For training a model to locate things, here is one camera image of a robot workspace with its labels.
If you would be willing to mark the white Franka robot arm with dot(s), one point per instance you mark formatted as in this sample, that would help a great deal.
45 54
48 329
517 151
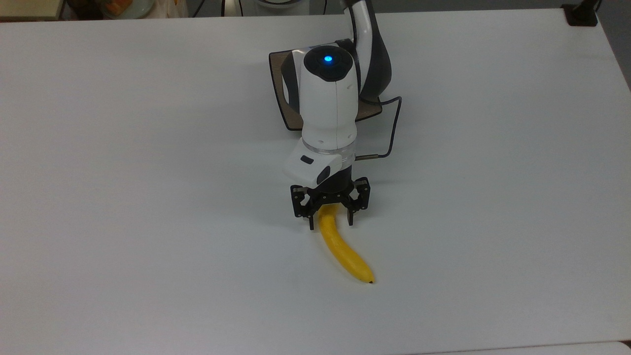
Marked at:
325 108

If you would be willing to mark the yellow banana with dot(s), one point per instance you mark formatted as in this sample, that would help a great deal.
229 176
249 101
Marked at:
342 249

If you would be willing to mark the black table clamp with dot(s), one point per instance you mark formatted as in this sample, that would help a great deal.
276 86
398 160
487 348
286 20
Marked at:
581 17

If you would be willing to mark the beige cabinet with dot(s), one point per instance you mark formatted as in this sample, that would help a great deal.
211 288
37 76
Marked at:
29 9

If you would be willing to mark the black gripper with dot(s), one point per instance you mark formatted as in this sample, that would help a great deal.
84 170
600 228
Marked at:
337 187

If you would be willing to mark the brown square ceramic plate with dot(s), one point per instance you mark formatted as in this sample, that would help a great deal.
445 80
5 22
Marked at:
369 111

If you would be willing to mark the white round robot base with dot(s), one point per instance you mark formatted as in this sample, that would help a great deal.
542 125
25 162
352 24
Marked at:
281 3

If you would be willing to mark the white bag with orange item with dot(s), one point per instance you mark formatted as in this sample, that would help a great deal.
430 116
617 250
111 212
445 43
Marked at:
148 7

